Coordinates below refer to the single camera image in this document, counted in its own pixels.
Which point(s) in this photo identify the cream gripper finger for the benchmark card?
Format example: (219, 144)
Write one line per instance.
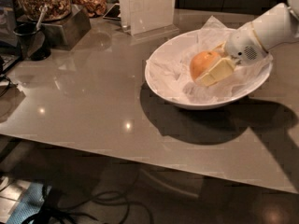
(218, 71)
(220, 48)

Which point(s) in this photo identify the blue cloth on floor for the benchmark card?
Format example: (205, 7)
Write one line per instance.
(30, 204)

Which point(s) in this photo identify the smartphone on counter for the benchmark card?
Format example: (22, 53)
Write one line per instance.
(114, 13)

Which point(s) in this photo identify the black cup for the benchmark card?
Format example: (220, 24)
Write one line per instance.
(34, 44)

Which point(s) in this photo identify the white paper liner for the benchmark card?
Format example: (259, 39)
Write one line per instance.
(171, 69)

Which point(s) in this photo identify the glass jar of mixed nuts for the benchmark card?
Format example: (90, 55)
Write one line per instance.
(56, 9)

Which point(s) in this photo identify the metal jar stand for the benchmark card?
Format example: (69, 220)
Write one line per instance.
(65, 33)

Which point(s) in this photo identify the orange fruit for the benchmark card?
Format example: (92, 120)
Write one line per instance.
(202, 61)

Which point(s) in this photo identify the white spoon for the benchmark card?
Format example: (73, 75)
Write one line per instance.
(43, 11)

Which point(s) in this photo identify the clear acrylic sign holder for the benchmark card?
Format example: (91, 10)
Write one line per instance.
(147, 18)

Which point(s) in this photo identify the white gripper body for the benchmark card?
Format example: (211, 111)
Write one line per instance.
(243, 45)

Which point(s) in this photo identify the white ceramic bowl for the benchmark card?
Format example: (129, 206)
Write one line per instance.
(174, 90)

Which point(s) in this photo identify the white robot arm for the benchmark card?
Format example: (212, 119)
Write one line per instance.
(278, 25)

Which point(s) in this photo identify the black appliance at left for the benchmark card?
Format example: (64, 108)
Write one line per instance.
(10, 49)

